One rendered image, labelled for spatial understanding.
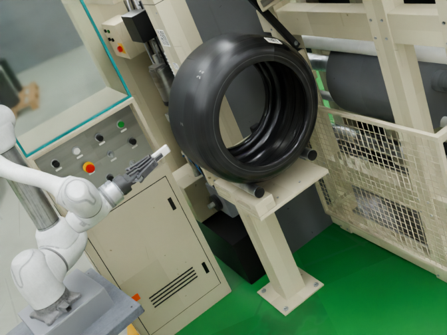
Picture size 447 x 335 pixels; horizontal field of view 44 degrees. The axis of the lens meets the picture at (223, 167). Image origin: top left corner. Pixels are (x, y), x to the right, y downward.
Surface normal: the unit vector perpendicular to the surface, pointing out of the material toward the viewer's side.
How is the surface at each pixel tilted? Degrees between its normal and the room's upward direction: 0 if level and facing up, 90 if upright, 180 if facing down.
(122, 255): 90
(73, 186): 54
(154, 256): 90
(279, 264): 90
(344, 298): 0
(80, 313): 90
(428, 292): 0
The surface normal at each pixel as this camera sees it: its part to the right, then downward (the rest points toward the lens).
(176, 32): 0.48, 0.26
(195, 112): -0.32, 0.20
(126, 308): -0.36, -0.81
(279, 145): -0.64, -0.55
